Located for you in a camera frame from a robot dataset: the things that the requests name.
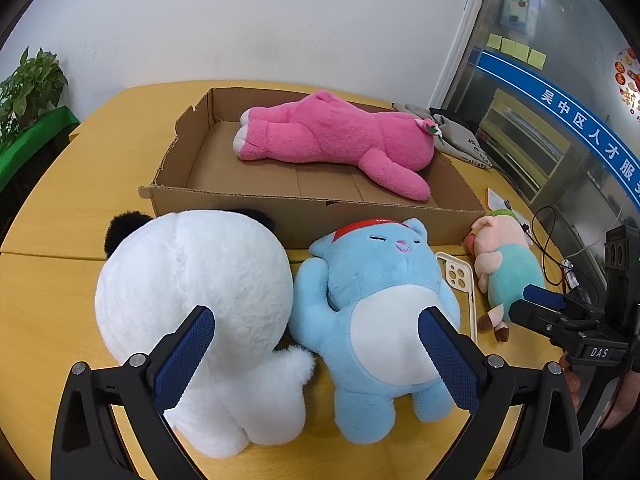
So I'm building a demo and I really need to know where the grey cloth bag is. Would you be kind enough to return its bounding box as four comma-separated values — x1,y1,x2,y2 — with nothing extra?
392,102,493,171

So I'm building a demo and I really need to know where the white panda plush toy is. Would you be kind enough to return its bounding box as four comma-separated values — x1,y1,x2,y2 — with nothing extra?
95,208,317,460

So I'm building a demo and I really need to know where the white paper sheet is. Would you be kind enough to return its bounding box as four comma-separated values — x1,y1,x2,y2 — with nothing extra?
485,187,532,223

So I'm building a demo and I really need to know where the blue window banner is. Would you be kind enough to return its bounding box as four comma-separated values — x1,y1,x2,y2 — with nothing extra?
477,50,640,196

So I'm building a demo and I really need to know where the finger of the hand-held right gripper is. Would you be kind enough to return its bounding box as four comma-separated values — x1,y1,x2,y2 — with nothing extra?
524,284,601,321
510,299,596,346

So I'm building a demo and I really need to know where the red cable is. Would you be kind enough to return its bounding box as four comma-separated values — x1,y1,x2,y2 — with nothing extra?
536,247,571,288

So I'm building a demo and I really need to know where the cartoon pig poster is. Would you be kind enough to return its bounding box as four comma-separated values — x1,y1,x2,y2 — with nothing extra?
500,0,544,36

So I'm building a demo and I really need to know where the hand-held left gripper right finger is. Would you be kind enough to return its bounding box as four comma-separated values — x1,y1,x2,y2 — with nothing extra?
417,306,583,480

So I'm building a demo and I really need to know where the person's right hand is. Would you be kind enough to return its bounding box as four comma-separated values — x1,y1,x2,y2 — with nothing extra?
559,352,640,431

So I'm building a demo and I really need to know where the pig plush toy teal body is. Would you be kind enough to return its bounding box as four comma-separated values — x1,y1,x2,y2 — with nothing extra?
464,209,547,345

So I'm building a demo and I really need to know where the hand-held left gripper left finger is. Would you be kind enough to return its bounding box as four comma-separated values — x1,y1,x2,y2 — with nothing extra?
52,305,216,480

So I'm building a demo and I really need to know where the blue cat plush toy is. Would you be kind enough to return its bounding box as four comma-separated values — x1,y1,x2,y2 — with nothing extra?
289,217,462,445

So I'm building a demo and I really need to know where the cream phone case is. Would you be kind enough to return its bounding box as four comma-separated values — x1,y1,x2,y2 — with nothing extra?
435,251,479,348

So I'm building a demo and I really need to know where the brown cardboard box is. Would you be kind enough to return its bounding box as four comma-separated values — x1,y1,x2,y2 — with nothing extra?
139,87,487,250

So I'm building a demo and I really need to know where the black cable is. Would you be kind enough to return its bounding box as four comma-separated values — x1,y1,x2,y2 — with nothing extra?
505,201,577,292

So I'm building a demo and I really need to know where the green potted plant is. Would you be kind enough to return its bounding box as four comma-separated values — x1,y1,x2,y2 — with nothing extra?
0,46,70,150

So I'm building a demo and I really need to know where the green board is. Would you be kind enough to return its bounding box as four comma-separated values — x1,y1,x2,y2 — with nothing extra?
0,107,82,196

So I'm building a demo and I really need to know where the pink bear plush toy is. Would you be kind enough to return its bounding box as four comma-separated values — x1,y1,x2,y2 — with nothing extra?
232,90,443,203

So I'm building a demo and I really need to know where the red round window sticker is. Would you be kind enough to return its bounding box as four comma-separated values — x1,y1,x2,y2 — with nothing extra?
612,47,640,122

